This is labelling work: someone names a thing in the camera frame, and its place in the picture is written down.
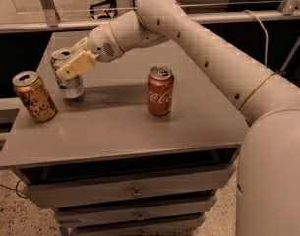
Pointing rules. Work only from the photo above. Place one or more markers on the white rounded gripper body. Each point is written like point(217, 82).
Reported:
point(102, 43)

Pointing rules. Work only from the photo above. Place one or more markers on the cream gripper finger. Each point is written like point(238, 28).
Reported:
point(82, 44)
point(71, 64)

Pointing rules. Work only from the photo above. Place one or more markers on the white 7up can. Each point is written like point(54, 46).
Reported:
point(72, 88)

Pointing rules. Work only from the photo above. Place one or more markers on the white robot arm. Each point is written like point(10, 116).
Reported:
point(268, 178)

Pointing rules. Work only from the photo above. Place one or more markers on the orange LaCroix can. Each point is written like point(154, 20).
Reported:
point(31, 90)

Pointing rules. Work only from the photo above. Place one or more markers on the red Coca-Cola can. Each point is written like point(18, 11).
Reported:
point(160, 90)

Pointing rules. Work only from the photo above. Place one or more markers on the black office chair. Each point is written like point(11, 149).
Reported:
point(110, 12)

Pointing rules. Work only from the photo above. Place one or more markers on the grey drawer cabinet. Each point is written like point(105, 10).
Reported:
point(111, 133)

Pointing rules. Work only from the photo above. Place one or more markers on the top grey drawer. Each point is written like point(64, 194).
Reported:
point(128, 187)

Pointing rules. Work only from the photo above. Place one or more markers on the grey drawer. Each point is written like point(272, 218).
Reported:
point(128, 187)
point(136, 211)
point(148, 227)

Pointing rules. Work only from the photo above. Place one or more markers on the middle grey drawer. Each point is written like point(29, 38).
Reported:
point(136, 211)

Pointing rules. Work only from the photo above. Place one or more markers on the bottom grey drawer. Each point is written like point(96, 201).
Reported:
point(148, 227)

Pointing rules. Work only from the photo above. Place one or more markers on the metal window rail frame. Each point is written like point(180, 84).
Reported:
point(52, 15)

